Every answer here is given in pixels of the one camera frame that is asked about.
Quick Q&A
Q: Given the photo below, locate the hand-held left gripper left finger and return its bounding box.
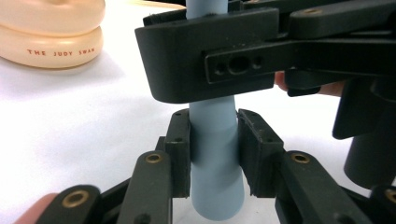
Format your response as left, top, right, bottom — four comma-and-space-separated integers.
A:
155, 108, 191, 199

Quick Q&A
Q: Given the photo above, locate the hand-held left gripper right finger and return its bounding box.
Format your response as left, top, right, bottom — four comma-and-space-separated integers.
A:
236, 108, 286, 199

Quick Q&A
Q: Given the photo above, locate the cream ringed duck cup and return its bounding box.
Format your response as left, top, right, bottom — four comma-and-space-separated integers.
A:
0, 0, 106, 70

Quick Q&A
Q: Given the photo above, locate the white table mat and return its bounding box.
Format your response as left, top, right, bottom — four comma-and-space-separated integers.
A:
0, 0, 396, 224

